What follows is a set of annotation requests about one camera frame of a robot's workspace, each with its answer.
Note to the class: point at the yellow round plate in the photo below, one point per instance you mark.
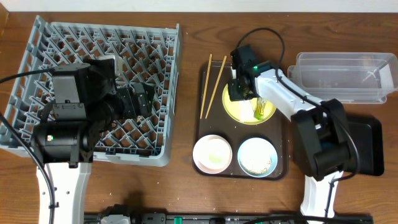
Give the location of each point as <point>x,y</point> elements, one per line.
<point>244,111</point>

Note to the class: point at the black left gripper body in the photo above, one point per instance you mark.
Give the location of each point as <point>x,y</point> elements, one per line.
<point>124,107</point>

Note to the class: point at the pink small bowl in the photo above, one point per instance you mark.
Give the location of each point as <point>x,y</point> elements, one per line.
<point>212,154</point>

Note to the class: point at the green snack wrapper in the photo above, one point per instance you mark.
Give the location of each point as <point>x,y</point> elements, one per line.
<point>261,109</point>

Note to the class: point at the dark brown serving tray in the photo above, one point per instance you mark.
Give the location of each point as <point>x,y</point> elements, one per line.
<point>220,123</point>

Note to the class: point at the black rail at table edge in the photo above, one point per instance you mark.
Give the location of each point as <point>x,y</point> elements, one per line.
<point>125,214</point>

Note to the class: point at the white cup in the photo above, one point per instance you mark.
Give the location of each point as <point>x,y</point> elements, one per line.
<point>117,62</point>

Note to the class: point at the light blue small bowl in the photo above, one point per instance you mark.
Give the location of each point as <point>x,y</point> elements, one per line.
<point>257,157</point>

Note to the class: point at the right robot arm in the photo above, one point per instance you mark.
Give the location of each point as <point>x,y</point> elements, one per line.
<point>323,146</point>

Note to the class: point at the grey plastic dish rack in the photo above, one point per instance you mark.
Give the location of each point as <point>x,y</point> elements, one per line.
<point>150,55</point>

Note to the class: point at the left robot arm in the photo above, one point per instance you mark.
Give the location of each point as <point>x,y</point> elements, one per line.
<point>87,102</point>

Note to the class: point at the black flat waste tray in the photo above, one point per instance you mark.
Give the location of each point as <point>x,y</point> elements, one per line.
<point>366,132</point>

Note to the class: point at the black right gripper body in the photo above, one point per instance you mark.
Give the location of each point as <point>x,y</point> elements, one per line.
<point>237,92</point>

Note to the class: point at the clear plastic waste bin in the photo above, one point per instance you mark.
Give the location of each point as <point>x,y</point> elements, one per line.
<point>350,77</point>

